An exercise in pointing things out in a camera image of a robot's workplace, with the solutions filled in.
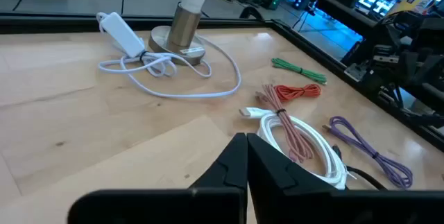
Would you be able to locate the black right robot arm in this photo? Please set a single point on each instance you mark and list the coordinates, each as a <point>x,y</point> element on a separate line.
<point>409,61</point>

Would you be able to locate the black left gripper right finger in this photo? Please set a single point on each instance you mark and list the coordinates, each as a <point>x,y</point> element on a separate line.
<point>277,196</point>

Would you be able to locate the brass table lamp white shade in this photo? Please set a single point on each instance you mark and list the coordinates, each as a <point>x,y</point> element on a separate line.
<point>182,30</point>

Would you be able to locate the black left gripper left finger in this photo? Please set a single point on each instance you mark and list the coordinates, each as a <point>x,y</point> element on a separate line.
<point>208,203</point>

